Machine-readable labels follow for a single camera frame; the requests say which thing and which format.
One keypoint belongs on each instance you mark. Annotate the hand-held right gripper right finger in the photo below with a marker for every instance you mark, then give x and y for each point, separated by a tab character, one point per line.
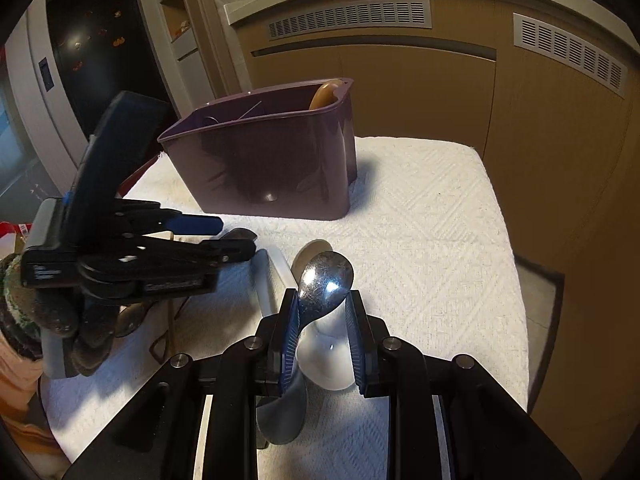
356	345

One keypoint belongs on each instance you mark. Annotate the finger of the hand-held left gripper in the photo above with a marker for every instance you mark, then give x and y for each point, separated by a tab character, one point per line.
220	252
197	224

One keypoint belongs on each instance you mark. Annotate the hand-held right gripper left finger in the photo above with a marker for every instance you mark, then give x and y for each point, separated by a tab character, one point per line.
288	342

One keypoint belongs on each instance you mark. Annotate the purple plastic utensil holder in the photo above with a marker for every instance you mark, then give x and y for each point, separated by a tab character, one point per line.
260	160

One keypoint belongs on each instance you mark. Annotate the person's left hand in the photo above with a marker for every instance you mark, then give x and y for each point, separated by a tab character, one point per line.
60	317

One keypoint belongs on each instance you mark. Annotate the white ceramic spoon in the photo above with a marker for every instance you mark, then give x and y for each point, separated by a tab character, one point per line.
322	360

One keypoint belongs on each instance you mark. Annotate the white textured towel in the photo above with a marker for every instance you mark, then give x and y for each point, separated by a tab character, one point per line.
425	260

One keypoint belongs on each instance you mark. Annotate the translucent brown spoon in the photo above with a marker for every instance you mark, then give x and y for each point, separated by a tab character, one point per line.
132	321

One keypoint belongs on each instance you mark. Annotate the black refrigerator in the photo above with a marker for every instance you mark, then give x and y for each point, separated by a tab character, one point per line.
100	40

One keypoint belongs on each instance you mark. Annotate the red white package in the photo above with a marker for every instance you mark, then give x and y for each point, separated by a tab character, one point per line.
11	232

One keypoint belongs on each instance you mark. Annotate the wooden spoon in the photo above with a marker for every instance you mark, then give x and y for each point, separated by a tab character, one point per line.
324	96

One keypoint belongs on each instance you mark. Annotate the wooden kitchen cabinet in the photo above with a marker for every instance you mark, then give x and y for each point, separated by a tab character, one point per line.
410	105

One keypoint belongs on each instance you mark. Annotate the white kitchen countertop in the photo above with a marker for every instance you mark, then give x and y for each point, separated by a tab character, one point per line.
300	4

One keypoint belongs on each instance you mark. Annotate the long grey vent grille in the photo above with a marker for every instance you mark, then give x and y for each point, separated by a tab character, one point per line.
350	19

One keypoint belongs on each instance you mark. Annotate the short grey vent grille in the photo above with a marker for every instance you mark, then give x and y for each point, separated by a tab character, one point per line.
570	54

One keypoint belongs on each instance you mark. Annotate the wall niche shelf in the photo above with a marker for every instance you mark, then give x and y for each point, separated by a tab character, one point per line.
180	20

